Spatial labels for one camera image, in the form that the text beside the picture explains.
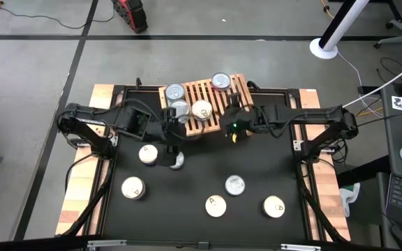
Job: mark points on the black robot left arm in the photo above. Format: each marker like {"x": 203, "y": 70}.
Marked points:
{"x": 94, "y": 112}

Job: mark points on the silver metal bracket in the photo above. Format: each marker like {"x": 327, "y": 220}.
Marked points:
{"x": 106, "y": 243}
{"x": 300, "y": 248}

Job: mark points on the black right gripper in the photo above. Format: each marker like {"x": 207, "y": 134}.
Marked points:
{"x": 237, "y": 123}

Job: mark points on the light wooden side board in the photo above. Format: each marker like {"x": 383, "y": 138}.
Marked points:
{"x": 77, "y": 195}
{"x": 330, "y": 195}

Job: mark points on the white pole round base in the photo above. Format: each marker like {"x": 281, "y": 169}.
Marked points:
{"x": 326, "y": 49}

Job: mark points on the red black tool case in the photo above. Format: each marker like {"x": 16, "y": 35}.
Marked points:
{"x": 131, "y": 15}

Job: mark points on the white green plastic bag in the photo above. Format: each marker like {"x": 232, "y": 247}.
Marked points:
{"x": 349, "y": 197}

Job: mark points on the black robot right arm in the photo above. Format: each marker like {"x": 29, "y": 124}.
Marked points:
{"x": 309, "y": 113}

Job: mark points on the wooden slatted shelf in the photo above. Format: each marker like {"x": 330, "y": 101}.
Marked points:
{"x": 216, "y": 97}

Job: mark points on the gold salmon can blue label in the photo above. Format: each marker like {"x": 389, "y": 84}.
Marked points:
{"x": 148, "y": 153}
{"x": 133, "y": 187}
{"x": 274, "y": 206}
{"x": 201, "y": 109}
{"x": 215, "y": 205}

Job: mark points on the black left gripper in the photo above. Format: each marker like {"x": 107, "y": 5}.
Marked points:
{"x": 173, "y": 134}

